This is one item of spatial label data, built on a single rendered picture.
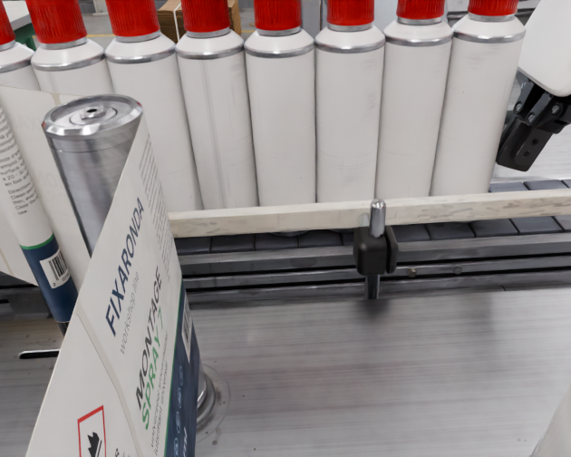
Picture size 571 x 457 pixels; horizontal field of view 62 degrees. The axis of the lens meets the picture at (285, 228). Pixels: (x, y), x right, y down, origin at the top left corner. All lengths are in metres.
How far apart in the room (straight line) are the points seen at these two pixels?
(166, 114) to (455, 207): 0.24
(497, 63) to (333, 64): 0.12
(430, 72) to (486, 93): 0.05
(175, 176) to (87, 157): 0.22
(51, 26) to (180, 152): 0.12
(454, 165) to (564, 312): 0.14
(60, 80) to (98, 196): 0.20
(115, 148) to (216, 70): 0.19
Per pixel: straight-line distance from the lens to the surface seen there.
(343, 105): 0.37
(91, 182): 0.20
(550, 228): 0.48
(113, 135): 0.19
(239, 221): 0.40
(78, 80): 0.39
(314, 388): 0.31
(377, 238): 0.36
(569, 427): 0.22
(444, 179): 0.44
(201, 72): 0.37
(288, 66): 0.36
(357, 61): 0.36
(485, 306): 0.38
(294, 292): 0.43
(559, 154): 0.73
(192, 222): 0.40
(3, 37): 0.41
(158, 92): 0.38
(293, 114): 0.37
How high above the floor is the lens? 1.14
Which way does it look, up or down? 36 degrees down
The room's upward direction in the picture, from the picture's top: 3 degrees counter-clockwise
